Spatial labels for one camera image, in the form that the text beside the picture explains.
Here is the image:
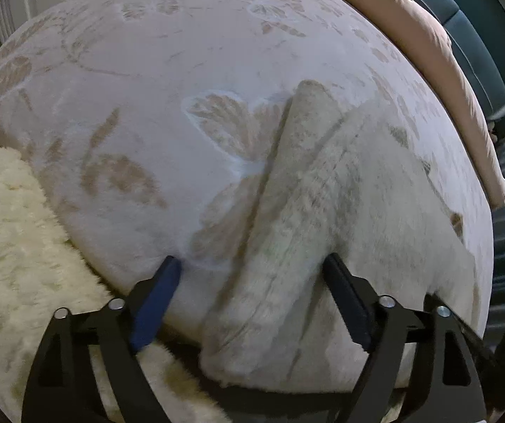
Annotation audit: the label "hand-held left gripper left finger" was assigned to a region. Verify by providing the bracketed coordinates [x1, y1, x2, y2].
[21, 255, 183, 423]

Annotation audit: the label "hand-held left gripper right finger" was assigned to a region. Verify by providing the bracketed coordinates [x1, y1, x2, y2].
[322, 253, 505, 423]

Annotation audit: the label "cream knit sweater black hearts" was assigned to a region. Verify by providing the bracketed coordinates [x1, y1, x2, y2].
[200, 80, 478, 384]

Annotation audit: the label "grey bed base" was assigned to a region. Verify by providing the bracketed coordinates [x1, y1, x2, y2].
[217, 383, 403, 423]

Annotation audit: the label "cream fluffy rug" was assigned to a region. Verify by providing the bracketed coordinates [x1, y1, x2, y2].
[0, 147, 231, 423]

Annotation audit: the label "pink duvet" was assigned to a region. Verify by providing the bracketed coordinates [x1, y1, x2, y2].
[294, 0, 505, 208]

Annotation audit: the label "pale floral plush blanket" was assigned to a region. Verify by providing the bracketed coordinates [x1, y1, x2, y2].
[0, 0, 495, 395]

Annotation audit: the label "teal padded headboard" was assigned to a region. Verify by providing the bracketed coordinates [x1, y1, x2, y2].
[367, 0, 505, 142]

